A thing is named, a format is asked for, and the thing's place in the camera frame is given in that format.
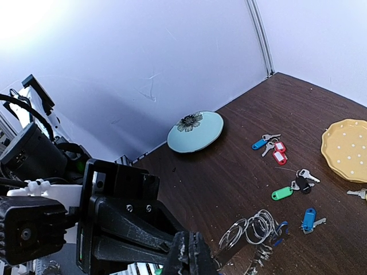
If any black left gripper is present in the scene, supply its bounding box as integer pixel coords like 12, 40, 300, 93
76, 159, 186, 271

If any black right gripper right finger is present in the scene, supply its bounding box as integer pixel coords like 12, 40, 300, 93
190, 232, 218, 275

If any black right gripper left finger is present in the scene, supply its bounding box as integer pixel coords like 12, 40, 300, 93
162, 231, 190, 275

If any large ring of keyrings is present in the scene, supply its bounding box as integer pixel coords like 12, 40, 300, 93
213, 209, 290, 275

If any key with green tag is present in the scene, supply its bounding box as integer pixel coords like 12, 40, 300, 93
271, 186, 293, 201

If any key with red tag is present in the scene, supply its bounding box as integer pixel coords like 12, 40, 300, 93
261, 141, 287, 166

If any key with blue tag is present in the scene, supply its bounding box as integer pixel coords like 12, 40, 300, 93
251, 134, 281, 150

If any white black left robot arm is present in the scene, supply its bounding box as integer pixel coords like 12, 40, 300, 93
1, 76, 182, 274

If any key with light-blue tag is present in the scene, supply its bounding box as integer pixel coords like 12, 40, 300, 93
300, 207, 327, 234

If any light blue plate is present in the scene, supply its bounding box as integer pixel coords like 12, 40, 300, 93
167, 111, 224, 154

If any key with black tag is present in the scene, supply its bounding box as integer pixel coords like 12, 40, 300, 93
291, 168, 321, 194

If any key with yellow tag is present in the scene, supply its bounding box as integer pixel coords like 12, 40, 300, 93
346, 188, 367, 200

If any yellow dotted plate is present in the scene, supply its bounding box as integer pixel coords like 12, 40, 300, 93
321, 119, 366, 183

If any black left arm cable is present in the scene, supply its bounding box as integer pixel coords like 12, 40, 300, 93
0, 93, 55, 141

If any left aluminium corner post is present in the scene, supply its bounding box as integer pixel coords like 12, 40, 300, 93
245, 0, 275, 78

